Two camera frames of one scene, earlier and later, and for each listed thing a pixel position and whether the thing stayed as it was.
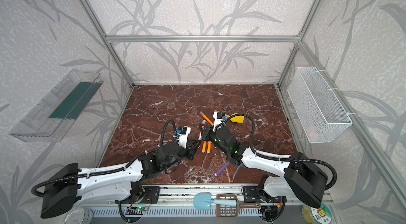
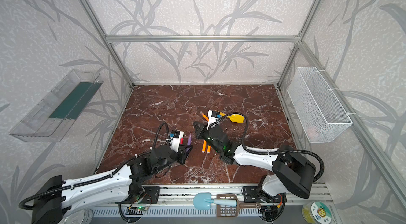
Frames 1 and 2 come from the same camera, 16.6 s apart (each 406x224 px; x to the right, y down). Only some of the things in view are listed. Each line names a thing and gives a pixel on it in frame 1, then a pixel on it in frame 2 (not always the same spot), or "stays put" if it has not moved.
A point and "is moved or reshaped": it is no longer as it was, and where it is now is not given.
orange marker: [204, 146] stays put
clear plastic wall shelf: [51, 120] stays put
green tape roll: [322, 215] stays put
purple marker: [219, 171] is moved or reshaped
